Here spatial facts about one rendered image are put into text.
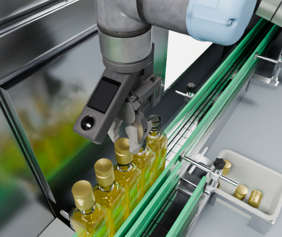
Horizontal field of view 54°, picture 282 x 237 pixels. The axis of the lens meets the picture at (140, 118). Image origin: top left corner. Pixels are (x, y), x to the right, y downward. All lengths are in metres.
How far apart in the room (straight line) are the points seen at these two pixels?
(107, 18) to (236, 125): 0.93
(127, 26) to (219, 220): 0.72
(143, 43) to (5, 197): 0.41
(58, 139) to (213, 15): 0.40
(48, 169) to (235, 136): 0.78
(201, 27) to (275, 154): 0.91
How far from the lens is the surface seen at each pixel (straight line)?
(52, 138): 0.56
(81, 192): 0.49
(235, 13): 0.29
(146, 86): 0.45
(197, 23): 0.30
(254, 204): 0.95
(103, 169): 0.51
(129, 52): 0.38
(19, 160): 0.58
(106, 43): 0.38
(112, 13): 0.35
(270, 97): 1.41
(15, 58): 0.45
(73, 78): 0.53
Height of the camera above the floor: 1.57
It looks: 45 degrees down
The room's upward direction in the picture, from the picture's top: straight up
